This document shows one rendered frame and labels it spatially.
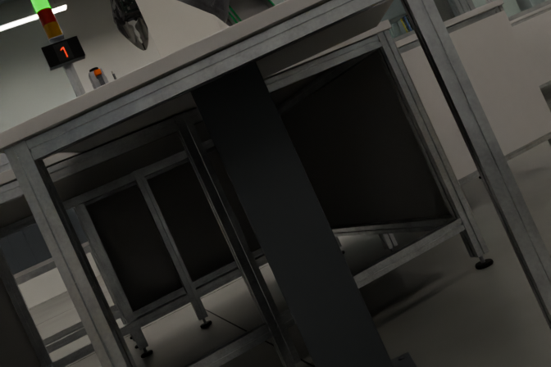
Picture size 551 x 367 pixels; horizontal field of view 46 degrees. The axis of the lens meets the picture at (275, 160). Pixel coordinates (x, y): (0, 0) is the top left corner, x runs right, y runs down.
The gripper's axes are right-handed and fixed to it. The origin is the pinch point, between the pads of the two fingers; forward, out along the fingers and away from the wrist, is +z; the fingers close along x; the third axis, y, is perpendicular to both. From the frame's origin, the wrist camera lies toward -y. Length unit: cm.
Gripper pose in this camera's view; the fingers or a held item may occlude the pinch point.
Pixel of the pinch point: (143, 47)
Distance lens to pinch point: 193.9
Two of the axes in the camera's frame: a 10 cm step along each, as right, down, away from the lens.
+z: 4.2, 9.1, 0.0
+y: 3.0, -1.4, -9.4
